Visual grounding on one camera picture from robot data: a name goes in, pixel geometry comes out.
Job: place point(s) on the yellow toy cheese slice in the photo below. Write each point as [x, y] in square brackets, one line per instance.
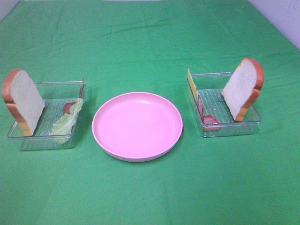
[192, 84]

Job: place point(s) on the toy bacon strip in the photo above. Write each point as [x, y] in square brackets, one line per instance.
[67, 106]
[207, 119]

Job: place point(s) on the toy lettuce leaf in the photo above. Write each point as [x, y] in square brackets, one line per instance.
[64, 125]

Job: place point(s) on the toy bread slice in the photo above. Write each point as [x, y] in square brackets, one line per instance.
[243, 88]
[23, 100]

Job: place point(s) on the pink round plate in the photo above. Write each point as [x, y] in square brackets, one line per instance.
[137, 126]

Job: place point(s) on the right clear plastic container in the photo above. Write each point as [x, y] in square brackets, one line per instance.
[209, 87]

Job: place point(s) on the clear plastic container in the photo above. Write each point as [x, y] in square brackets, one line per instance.
[209, 87]
[55, 95]

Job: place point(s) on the green tablecloth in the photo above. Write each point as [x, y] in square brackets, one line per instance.
[120, 47]

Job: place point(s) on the left clear plastic container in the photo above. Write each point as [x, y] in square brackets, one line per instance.
[55, 95]

